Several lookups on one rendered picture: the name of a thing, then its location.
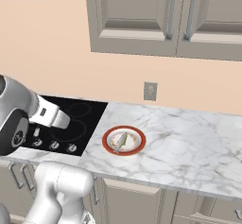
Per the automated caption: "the silver base cupboard handle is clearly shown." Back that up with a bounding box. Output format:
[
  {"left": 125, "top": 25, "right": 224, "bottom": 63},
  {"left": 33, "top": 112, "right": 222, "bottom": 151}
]
[
  {"left": 9, "top": 163, "right": 24, "bottom": 190},
  {"left": 21, "top": 164, "right": 36, "bottom": 192},
  {"left": 92, "top": 176, "right": 101, "bottom": 206}
]

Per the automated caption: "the grey wall socket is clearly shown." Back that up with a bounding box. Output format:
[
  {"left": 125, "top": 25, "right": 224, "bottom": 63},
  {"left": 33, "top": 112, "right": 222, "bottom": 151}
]
[{"left": 143, "top": 81, "right": 159, "bottom": 102}]

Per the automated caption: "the beige base cupboard door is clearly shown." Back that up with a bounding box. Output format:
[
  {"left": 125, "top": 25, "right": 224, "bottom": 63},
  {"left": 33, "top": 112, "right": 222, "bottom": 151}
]
[
  {"left": 0, "top": 160, "right": 23, "bottom": 217},
  {"left": 82, "top": 175, "right": 103, "bottom": 224},
  {"left": 19, "top": 163, "right": 40, "bottom": 215},
  {"left": 100, "top": 178, "right": 165, "bottom": 224}
]

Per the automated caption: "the beige drawer front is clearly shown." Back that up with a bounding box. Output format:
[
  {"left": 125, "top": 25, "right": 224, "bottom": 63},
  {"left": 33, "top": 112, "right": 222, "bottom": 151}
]
[{"left": 170, "top": 191, "right": 242, "bottom": 224}]

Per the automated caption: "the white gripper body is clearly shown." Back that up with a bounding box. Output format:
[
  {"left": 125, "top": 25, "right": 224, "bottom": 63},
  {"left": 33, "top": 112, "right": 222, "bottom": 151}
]
[{"left": 51, "top": 110, "right": 71, "bottom": 130}]

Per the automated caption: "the black hob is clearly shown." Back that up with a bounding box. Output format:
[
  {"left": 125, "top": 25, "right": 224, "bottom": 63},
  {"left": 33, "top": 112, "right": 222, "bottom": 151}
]
[{"left": 21, "top": 95, "right": 109, "bottom": 157}]

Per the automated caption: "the silver wall cupboard handle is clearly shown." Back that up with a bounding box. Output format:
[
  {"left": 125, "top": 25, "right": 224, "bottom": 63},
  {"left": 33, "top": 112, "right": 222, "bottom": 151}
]
[
  {"left": 182, "top": 0, "right": 199, "bottom": 42},
  {"left": 164, "top": 0, "right": 178, "bottom": 42}
]

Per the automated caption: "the grey fish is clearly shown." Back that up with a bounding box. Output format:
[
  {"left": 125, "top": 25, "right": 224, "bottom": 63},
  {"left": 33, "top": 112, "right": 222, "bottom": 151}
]
[{"left": 112, "top": 131, "right": 129, "bottom": 153}]

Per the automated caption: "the beige wall cupboard door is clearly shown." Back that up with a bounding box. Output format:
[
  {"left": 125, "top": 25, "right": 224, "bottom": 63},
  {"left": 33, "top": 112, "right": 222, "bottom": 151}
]
[
  {"left": 176, "top": 0, "right": 242, "bottom": 62},
  {"left": 84, "top": 0, "right": 182, "bottom": 58}
]

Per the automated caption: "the silver hob knob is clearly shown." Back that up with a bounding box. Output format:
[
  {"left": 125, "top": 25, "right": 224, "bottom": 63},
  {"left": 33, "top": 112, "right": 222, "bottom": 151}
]
[
  {"left": 32, "top": 138, "right": 43, "bottom": 148},
  {"left": 66, "top": 142, "right": 78, "bottom": 153},
  {"left": 49, "top": 140, "right": 61, "bottom": 151}
]

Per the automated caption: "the silver drawer handle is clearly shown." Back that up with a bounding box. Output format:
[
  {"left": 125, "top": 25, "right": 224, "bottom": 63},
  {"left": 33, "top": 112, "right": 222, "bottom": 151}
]
[{"left": 233, "top": 208, "right": 242, "bottom": 221}]

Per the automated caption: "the red rimmed white plate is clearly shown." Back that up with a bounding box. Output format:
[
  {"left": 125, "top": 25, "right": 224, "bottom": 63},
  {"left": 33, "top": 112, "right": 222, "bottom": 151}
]
[{"left": 101, "top": 125, "right": 147, "bottom": 157}]

